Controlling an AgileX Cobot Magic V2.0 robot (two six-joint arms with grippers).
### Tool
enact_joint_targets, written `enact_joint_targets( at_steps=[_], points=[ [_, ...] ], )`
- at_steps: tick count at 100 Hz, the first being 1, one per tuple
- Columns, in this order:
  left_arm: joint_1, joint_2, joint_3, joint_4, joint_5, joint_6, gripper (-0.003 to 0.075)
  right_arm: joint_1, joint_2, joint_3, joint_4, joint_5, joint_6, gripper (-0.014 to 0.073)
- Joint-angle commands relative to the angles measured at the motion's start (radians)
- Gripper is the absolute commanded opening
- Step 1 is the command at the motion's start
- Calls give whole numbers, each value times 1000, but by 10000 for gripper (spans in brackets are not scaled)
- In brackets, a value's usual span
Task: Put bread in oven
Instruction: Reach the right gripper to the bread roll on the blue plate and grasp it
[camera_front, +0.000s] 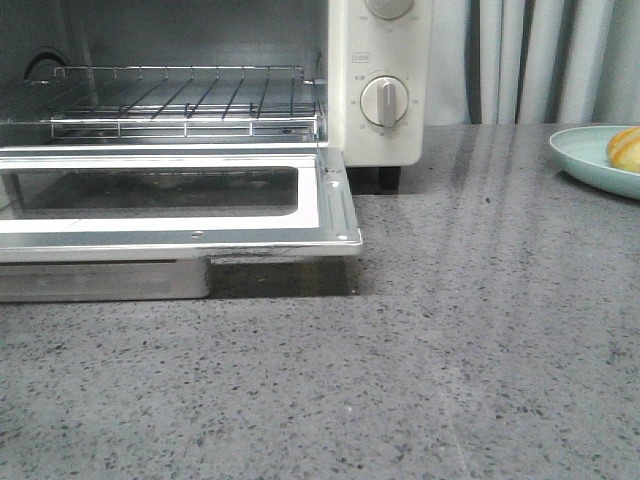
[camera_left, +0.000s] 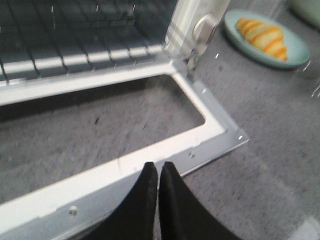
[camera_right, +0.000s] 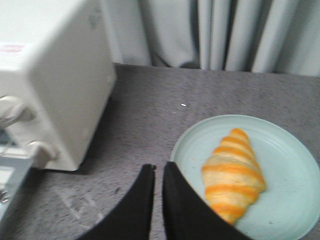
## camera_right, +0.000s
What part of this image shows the light green plate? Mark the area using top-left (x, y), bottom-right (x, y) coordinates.
top-left (170, 115), bottom-right (320, 240)

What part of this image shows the glass oven door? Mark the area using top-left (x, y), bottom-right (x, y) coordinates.
top-left (0, 148), bottom-right (33, 222)

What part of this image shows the lower oven timer knob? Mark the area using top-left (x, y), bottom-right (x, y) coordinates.
top-left (26, 140), bottom-right (60, 164)

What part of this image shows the upper oven knob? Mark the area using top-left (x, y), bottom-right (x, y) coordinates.
top-left (0, 95), bottom-right (36, 129)

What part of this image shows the striped croissant bread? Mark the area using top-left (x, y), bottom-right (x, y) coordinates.
top-left (201, 128), bottom-right (267, 225)

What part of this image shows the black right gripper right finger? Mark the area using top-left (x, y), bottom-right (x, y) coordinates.
top-left (162, 161), bottom-right (249, 240)

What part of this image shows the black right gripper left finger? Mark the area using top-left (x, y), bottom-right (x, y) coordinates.
top-left (79, 164), bottom-right (156, 240)

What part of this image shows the white toaster oven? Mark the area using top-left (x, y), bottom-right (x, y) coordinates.
top-left (0, 0), bottom-right (116, 171)

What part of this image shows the grey curtain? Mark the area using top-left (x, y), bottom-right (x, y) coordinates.
top-left (102, 0), bottom-right (320, 77)

